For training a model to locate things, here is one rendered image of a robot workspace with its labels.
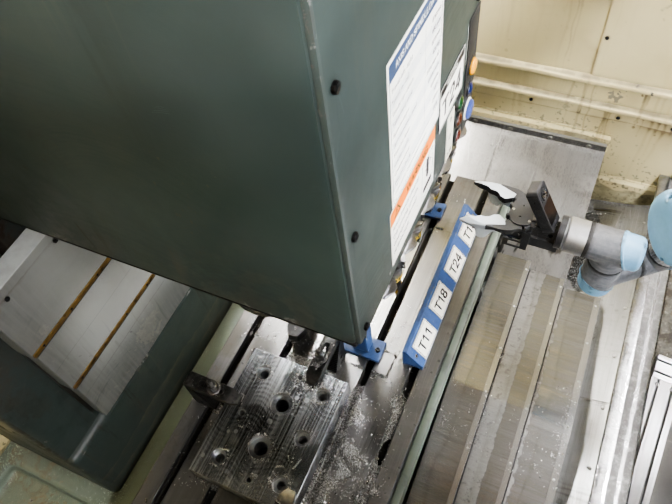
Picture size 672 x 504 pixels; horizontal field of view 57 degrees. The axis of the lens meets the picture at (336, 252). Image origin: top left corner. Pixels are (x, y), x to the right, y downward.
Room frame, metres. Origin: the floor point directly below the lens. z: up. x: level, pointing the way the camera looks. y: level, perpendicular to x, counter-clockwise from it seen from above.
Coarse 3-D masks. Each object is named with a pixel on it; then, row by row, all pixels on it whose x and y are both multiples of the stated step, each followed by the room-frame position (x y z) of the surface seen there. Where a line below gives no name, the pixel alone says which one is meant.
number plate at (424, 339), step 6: (426, 324) 0.66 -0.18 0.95; (420, 330) 0.64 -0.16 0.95; (426, 330) 0.65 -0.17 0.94; (432, 330) 0.65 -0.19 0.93; (420, 336) 0.63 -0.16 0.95; (426, 336) 0.63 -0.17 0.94; (432, 336) 0.64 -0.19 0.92; (414, 342) 0.62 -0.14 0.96; (420, 342) 0.62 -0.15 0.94; (426, 342) 0.62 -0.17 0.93; (432, 342) 0.63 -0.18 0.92; (414, 348) 0.60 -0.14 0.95; (420, 348) 0.61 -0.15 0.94; (426, 348) 0.61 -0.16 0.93; (420, 354) 0.60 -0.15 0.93; (426, 354) 0.60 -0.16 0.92
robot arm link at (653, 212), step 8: (664, 192) 0.55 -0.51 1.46; (656, 200) 0.55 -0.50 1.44; (664, 200) 0.53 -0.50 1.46; (656, 208) 0.54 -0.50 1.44; (664, 208) 0.52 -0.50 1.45; (648, 216) 0.54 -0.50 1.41; (656, 216) 0.53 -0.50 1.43; (664, 216) 0.51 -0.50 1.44; (648, 224) 0.53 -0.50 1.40; (656, 224) 0.52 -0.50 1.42; (664, 224) 0.51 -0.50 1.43; (648, 232) 0.53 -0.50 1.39; (656, 232) 0.51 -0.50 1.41; (664, 232) 0.50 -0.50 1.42; (656, 240) 0.50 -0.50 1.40; (664, 240) 0.49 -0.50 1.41; (656, 248) 0.50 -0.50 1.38; (664, 248) 0.48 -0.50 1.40; (664, 256) 0.47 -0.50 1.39
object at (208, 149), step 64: (0, 0) 0.49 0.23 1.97; (64, 0) 0.45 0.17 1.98; (128, 0) 0.41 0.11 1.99; (192, 0) 0.38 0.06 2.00; (256, 0) 0.36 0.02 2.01; (320, 0) 0.36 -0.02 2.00; (384, 0) 0.44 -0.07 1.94; (448, 0) 0.59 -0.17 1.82; (0, 64) 0.52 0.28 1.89; (64, 64) 0.47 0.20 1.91; (128, 64) 0.43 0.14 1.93; (192, 64) 0.39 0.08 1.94; (256, 64) 0.36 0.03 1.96; (320, 64) 0.35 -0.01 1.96; (384, 64) 0.44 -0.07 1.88; (448, 64) 0.60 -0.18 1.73; (0, 128) 0.56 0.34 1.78; (64, 128) 0.50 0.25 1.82; (128, 128) 0.45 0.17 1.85; (192, 128) 0.41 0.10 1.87; (256, 128) 0.37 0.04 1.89; (320, 128) 0.35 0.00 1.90; (384, 128) 0.43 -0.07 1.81; (0, 192) 0.62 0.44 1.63; (64, 192) 0.54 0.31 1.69; (128, 192) 0.48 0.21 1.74; (192, 192) 0.43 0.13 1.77; (256, 192) 0.38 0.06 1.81; (320, 192) 0.35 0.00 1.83; (384, 192) 0.42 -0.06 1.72; (128, 256) 0.52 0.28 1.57; (192, 256) 0.45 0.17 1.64; (256, 256) 0.40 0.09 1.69; (320, 256) 0.35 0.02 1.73; (384, 256) 0.41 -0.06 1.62; (320, 320) 0.36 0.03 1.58
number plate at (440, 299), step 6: (438, 282) 0.76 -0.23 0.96; (438, 288) 0.75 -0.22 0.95; (444, 288) 0.75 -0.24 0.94; (438, 294) 0.73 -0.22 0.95; (444, 294) 0.74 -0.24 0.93; (450, 294) 0.74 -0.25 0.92; (432, 300) 0.71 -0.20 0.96; (438, 300) 0.72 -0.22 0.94; (444, 300) 0.72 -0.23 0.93; (432, 306) 0.70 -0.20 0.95; (438, 306) 0.71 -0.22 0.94; (444, 306) 0.71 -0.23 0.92; (438, 312) 0.69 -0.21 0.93; (444, 312) 0.70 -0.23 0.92
